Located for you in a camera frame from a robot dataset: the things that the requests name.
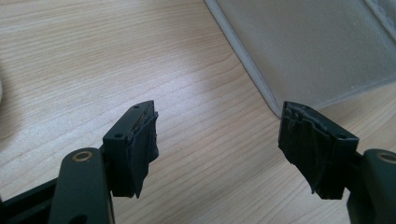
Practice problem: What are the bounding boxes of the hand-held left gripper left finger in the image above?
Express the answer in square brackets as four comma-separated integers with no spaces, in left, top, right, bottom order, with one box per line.
[102,100,160,200]

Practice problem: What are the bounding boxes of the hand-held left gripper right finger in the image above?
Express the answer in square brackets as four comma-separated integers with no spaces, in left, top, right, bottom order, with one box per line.
[277,101,361,201]

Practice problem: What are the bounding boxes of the grey plastic tray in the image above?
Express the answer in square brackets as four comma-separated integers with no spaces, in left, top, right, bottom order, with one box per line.
[204,0,396,119]

